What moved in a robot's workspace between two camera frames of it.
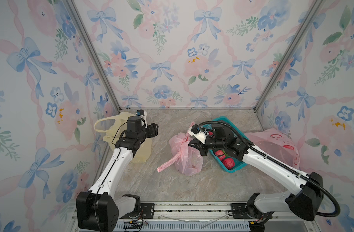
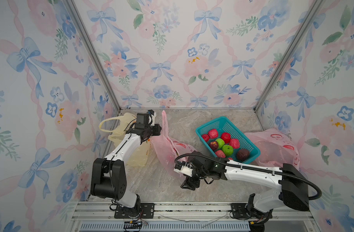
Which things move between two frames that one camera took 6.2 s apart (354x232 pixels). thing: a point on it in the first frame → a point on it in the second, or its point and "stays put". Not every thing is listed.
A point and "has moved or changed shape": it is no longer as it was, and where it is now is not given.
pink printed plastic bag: x=276 y=145 stays put
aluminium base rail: x=203 y=217 stays put
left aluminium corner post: x=94 y=49 stays put
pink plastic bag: x=188 y=160 has moved or changed shape
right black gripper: x=200 y=146 → x=188 y=182
